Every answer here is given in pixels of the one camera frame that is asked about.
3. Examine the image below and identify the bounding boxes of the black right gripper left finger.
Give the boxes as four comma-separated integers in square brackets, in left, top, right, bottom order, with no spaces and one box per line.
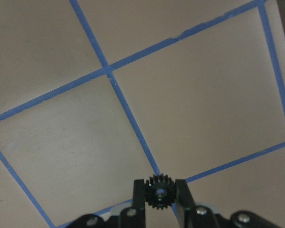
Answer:
[132,179,146,228]

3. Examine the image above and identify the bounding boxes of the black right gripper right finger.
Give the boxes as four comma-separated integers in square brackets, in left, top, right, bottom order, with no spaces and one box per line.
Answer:
[175,179,196,228]

